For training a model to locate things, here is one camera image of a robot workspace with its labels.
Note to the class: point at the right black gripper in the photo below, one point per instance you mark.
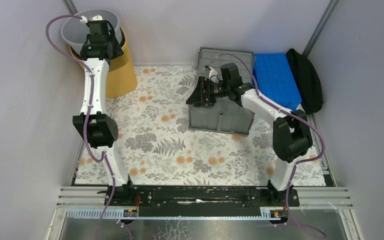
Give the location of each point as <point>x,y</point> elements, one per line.
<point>197,98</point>

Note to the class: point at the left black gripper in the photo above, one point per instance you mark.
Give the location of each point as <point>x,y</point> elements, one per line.
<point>97,29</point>

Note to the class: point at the grey plastic waste bin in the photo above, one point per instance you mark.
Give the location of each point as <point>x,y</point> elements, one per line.
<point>75,33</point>

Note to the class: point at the large grey plastic crate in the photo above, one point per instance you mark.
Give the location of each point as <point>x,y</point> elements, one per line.
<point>225,116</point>

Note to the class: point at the blue plastic divided crate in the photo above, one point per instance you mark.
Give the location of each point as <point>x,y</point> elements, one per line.
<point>275,79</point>

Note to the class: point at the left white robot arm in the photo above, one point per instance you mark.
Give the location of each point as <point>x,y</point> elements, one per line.
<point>98,130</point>

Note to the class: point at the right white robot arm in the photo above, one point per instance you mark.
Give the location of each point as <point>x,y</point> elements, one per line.
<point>291,137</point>

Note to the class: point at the yellow slatted waste bin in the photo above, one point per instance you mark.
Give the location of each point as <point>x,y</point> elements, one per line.
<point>121,78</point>

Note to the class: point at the floral patterned table mat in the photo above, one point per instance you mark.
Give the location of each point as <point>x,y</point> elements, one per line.
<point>158,148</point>

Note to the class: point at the black cloth bundle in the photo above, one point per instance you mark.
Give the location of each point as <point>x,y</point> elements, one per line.
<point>306,80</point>

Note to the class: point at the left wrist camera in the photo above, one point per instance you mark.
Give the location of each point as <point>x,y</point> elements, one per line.
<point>85,20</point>

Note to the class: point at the aluminium frame base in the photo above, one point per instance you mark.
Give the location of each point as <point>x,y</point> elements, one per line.
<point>311,198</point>

